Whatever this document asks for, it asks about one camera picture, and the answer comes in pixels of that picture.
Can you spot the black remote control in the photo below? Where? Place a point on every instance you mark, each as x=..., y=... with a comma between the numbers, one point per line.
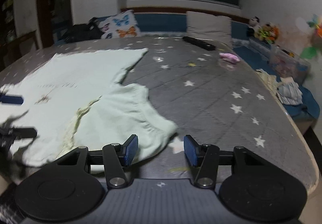
x=198, y=42

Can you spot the clear plastic toy box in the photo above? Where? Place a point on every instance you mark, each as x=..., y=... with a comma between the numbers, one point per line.
x=289, y=65

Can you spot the black and white plush toy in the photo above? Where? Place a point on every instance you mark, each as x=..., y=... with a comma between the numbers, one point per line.
x=255, y=22

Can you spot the light green garment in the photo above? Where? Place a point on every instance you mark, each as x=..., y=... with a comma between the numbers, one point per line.
x=75, y=75

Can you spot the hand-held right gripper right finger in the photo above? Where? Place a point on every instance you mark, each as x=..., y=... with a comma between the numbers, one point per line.
x=191, y=149

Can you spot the black bag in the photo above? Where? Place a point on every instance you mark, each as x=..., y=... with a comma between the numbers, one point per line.
x=80, y=32

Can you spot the wooden shelf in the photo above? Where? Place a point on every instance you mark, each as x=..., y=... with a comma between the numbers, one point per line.
x=7, y=17

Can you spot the orange plush toy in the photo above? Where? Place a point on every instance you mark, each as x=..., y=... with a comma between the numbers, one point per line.
x=275, y=32

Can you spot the butterfly print pillow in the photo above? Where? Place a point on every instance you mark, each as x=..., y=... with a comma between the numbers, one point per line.
x=123, y=25

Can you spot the wooden side cabinet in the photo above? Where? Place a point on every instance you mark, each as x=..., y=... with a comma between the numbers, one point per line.
x=17, y=48

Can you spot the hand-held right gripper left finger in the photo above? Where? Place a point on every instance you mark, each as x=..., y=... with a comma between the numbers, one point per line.
x=130, y=149

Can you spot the beige pillow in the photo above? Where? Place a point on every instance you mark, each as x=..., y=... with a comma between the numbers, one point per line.
x=208, y=26

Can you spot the cream lace cloth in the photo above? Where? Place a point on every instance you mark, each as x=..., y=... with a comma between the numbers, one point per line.
x=268, y=78

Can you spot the brown plush bear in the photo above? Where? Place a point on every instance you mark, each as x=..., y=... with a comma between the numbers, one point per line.
x=264, y=31

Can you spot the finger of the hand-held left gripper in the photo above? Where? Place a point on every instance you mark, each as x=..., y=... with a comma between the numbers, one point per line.
x=25, y=133
x=11, y=99

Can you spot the small pink cloth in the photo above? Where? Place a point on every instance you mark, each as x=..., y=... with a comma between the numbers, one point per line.
x=229, y=56

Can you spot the colourful pinwheel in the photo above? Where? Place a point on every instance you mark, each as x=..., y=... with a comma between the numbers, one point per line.
x=313, y=37

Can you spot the dark wooden doorway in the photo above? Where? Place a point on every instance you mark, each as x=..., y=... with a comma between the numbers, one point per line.
x=54, y=5

